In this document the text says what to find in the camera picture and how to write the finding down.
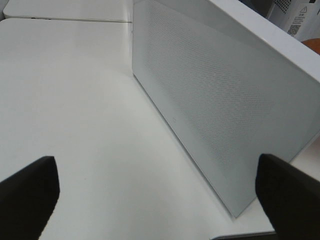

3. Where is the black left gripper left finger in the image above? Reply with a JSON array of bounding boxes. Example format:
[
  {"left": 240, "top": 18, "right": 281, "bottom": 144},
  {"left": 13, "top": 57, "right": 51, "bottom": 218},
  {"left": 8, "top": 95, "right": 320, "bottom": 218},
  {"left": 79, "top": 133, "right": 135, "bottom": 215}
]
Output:
[{"left": 0, "top": 156, "right": 60, "bottom": 240}]

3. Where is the white microwave oven body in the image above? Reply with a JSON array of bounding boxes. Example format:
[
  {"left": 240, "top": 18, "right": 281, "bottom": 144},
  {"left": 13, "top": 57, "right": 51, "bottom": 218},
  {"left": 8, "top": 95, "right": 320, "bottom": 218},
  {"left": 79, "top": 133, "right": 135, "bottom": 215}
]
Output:
[{"left": 239, "top": 0, "right": 320, "bottom": 42}]

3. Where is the white microwave door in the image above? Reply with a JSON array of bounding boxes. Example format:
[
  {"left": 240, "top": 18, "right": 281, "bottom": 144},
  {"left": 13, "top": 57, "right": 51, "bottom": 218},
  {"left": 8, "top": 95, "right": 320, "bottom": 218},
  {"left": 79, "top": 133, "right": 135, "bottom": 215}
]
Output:
[{"left": 132, "top": 0, "right": 320, "bottom": 217}]

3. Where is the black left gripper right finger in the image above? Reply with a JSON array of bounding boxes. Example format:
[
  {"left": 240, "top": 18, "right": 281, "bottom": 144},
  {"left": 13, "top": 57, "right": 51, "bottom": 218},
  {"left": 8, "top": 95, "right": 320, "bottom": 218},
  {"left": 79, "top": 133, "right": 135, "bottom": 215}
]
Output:
[{"left": 255, "top": 153, "right": 320, "bottom": 240}]

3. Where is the white adjacent table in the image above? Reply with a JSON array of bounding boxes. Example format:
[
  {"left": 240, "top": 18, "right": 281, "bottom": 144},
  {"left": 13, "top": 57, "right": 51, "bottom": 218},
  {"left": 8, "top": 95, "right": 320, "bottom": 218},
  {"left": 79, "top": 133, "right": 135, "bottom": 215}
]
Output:
[{"left": 3, "top": 0, "right": 133, "bottom": 23}]

